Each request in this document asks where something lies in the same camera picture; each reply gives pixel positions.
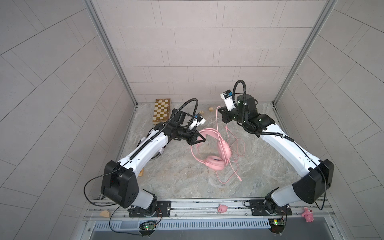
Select white black headphones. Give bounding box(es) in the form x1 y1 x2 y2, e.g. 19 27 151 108
137 137 165 161

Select pink headphone cable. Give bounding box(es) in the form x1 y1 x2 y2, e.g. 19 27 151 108
215 106 246 184

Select pink headphones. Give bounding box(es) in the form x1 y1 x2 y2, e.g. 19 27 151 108
191 128 232 171

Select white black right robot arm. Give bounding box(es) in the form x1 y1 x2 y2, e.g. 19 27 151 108
218 90 335 215

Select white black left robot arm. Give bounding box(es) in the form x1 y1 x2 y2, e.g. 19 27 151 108
101 114 206 215

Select wooden chess board box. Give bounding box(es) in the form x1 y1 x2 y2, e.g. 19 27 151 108
153 99 171 124

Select pink pig toy centre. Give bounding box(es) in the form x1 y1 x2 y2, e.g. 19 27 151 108
218 205 228 214

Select pink pig toy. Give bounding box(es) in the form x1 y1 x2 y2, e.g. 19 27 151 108
218 205 228 214
301 207 314 223

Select left circuit board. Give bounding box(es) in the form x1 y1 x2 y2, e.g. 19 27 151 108
139 221 157 232

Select circuit board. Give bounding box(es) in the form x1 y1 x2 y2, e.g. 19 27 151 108
268 219 286 234
139 221 157 232

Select right circuit board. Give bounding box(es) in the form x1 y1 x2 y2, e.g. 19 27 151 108
268 219 286 234

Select pink pig toy right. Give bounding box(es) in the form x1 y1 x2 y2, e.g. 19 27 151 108
301 207 314 223

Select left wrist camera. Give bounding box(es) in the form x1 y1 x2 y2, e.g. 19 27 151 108
189 114 206 131

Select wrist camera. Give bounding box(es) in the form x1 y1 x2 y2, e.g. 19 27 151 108
220 90 237 112
189 114 206 131

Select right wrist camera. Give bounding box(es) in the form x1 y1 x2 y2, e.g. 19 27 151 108
220 90 237 112

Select black corrugated hose left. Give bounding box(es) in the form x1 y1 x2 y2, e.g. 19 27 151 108
128 98 199 161

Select black corrugated hose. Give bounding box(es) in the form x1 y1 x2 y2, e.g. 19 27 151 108
128 98 199 161
231 79 295 142

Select black corrugated hose right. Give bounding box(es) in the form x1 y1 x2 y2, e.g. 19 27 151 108
231 79 295 142

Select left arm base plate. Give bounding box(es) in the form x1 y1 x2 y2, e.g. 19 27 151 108
128 201 172 218

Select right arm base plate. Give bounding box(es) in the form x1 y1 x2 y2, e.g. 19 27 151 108
243 199 292 216

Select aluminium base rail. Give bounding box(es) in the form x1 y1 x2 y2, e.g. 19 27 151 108
80 198 336 221

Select tan object on rail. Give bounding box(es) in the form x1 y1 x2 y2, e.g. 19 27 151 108
100 210 111 218

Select right metal corner post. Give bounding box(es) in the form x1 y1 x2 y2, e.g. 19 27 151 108
273 0 338 106

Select metal corner post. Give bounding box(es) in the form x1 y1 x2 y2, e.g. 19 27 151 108
273 0 338 106
83 0 138 107

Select left metal corner post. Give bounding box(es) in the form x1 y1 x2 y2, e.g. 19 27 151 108
83 0 138 107

